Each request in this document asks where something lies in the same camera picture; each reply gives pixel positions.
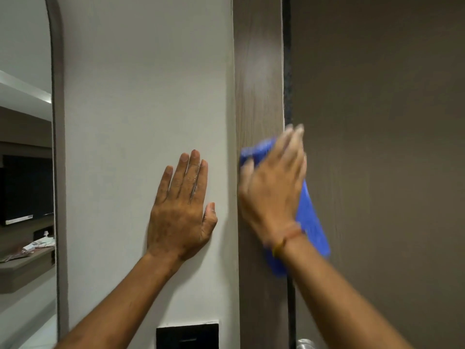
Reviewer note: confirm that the black switch panel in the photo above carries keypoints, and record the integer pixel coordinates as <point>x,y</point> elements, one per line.
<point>187,338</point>

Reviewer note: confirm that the person's left hand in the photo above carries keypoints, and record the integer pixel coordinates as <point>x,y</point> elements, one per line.
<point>179,221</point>

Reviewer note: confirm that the brown wooden door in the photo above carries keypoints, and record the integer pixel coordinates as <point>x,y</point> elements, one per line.
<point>381,141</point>

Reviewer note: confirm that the black television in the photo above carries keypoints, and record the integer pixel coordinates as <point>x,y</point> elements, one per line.
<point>25,188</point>

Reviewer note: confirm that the blue cleaning cloth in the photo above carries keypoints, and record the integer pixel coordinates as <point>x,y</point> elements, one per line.
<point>312,228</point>

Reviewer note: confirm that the arched grey framed mirror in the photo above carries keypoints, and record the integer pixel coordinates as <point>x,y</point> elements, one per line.
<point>58,141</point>

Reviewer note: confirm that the person's right hand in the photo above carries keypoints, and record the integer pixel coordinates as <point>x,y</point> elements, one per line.
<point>272,192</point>

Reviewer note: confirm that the papers on shelf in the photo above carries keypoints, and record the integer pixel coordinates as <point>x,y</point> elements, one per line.
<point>36,246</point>

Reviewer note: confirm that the brown wooden door frame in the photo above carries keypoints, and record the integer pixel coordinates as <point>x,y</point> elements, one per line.
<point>258,69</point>

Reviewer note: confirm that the person's left forearm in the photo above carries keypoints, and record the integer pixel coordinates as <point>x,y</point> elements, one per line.
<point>120,308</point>

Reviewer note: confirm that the person's right forearm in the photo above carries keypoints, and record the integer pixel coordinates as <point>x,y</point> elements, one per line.
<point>334,305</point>

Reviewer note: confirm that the brown floating wall shelf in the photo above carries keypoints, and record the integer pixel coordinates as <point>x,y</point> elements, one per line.
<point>21,272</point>

